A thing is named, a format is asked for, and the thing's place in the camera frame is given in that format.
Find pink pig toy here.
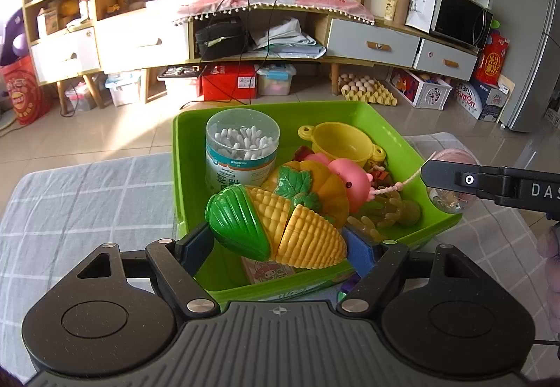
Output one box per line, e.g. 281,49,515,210
302,153,377,213

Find toy corn cob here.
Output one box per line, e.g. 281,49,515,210
205,185,348,270

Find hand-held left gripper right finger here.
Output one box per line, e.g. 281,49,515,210
337,227,482,320

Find green plastic box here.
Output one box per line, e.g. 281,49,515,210
171,100,463,305

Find white printed crate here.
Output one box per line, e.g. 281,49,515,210
388,67,453,110

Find yellow egg tray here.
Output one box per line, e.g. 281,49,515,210
339,72,399,108

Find beige octopus toy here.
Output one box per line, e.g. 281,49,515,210
372,190,423,228

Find small pink card box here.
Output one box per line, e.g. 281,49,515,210
240,256,295,285

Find clear storage box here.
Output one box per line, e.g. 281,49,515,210
105,72,143,108
256,63,297,96

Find red gift box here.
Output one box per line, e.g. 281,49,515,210
475,30,510,85

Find black cable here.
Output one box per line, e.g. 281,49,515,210
533,338,560,359

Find clear capsule ball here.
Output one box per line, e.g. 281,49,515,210
426,148,480,213

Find red shopping bag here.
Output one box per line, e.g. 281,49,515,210
0,56,53,127

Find black bag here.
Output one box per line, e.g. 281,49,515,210
195,17,250,61

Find blue white carton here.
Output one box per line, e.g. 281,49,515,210
453,81,510,122

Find thin pink cord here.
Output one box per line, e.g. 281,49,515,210
371,158,435,196

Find beige hand-shaped toy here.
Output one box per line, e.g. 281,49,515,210
348,212,386,244

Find purple toy grapes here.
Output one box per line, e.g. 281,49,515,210
337,275,362,302

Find person's right hand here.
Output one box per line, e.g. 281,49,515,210
537,223,560,265

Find black microwave oven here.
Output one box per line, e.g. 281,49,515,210
431,0,494,50

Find grey cabinet drawer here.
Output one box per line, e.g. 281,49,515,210
327,18,421,68
413,39,478,81

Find wooden low cabinet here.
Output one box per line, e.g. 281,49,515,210
94,4,480,104

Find yellow toy pot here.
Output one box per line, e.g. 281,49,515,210
298,122,386,166

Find pile of papers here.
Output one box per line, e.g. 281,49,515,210
249,18,327,59

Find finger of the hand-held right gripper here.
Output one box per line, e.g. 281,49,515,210
421,159,560,221

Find silver refrigerator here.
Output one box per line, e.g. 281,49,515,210
494,0,560,134

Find cotton swab jar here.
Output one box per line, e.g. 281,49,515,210
205,109,281,197

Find orange toy pumpkin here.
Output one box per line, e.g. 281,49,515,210
262,160,351,227

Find small orange toy figure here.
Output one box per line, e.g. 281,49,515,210
366,163,391,185

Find red flat box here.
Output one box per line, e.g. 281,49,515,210
201,63,259,101

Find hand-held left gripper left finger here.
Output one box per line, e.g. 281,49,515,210
76,221,221,320

